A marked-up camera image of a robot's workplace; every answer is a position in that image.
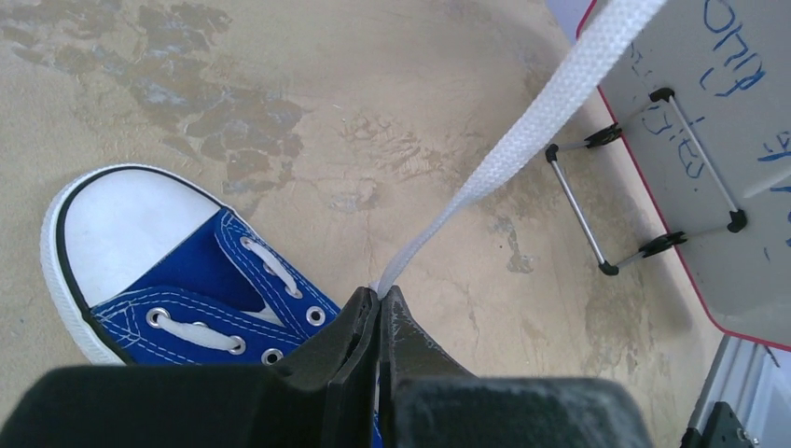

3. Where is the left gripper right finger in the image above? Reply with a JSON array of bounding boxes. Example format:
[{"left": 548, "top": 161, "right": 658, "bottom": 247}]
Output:
[{"left": 379, "top": 287, "right": 652, "bottom": 447}]

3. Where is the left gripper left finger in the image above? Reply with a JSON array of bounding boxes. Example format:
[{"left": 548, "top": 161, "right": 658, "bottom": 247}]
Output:
[{"left": 1, "top": 287, "right": 380, "bottom": 447}]

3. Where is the blue canvas sneaker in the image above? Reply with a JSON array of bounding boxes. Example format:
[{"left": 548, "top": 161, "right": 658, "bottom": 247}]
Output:
[{"left": 40, "top": 164, "right": 347, "bottom": 367}]

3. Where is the white shoelace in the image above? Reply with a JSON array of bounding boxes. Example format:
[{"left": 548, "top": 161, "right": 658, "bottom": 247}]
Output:
[{"left": 146, "top": 0, "right": 669, "bottom": 357}]

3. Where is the red framed whiteboard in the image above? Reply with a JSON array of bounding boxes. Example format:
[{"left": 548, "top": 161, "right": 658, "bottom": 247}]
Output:
[{"left": 600, "top": 1, "right": 790, "bottom": 349}]

